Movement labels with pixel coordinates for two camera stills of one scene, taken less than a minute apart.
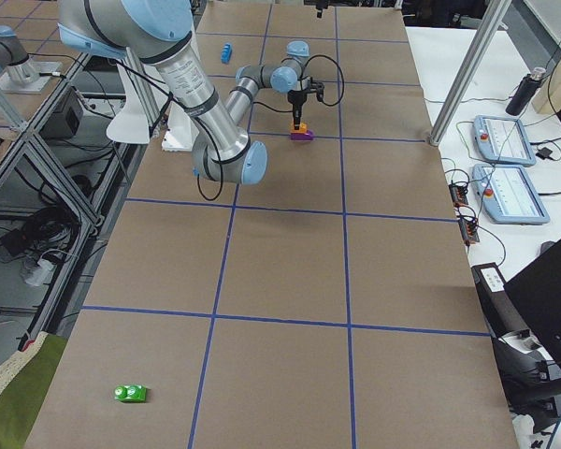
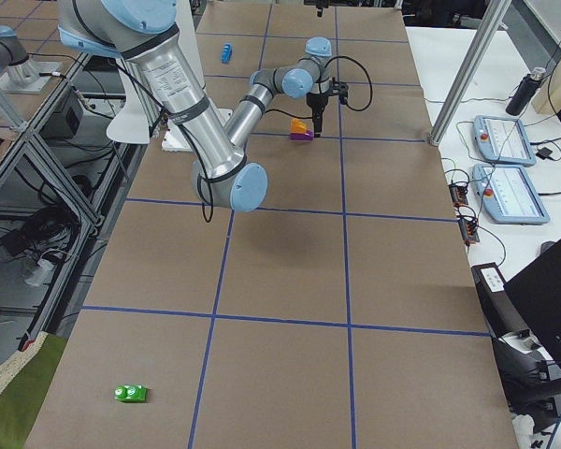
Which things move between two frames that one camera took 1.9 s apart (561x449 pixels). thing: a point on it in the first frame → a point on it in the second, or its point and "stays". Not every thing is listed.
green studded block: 130,393 stays
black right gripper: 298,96 → 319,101
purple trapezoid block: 308,136 stays
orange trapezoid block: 303,128 stays
